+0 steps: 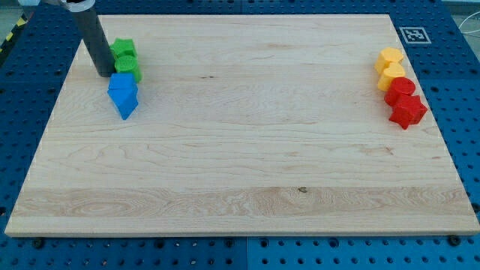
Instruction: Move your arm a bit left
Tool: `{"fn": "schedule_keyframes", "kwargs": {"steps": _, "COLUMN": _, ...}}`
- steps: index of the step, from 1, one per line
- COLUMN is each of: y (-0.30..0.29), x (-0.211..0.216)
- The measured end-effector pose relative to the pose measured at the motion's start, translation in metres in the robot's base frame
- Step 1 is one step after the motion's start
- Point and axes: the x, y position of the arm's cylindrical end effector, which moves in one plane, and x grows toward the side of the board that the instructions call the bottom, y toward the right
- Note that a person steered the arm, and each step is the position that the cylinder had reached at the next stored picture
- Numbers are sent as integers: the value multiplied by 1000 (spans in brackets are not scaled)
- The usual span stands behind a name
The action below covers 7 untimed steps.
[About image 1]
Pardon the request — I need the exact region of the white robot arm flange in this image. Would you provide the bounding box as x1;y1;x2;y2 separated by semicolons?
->
18;0;95;13

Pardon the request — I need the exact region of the light wooden board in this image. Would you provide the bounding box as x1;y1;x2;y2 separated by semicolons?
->
5;14;479;237

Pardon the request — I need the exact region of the blue triangular block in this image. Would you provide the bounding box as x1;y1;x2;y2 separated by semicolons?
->
107;85;138;120

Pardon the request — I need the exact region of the blue cube block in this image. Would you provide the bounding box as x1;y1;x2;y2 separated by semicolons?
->
108;73;137;89

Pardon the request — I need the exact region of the green cylinder block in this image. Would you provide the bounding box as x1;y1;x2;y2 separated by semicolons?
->
115;55;143;83

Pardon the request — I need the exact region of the green star block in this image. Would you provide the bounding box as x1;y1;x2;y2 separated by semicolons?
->
109;38;137;59

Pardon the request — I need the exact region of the yellow heart block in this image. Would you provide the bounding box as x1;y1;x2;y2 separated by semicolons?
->
377;62;406;92

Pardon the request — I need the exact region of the red cylinder block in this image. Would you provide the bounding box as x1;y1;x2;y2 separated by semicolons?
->
384;77;416;107

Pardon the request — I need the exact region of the yellow hexagon block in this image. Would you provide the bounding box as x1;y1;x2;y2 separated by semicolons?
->
374;47;404;74

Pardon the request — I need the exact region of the red star block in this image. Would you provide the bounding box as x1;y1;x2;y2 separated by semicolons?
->
388;95;428;130

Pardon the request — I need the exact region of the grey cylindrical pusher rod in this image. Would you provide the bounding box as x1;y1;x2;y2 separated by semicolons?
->
72;7;116;77

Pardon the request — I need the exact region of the white fiducial marker tag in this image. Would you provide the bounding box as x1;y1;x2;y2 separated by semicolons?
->
399;26;431;44

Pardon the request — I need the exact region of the yellow black hazard tape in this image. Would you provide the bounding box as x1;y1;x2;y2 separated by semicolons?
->
1;14;29;55

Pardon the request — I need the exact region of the white cable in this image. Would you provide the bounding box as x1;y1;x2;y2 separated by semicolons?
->
457;10;480;35

